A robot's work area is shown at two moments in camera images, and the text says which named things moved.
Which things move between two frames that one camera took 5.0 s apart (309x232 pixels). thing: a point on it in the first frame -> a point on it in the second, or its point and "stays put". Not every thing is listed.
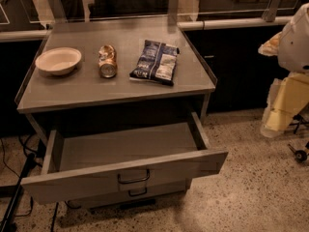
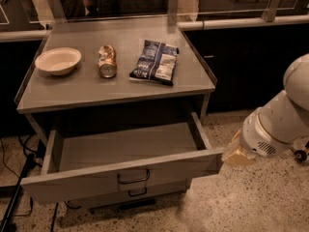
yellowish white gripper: [295, 48] -> [258, 135]
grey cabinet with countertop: [118, 138] stays put
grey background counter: [241, 1] stays put
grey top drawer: [89, 160] stays put
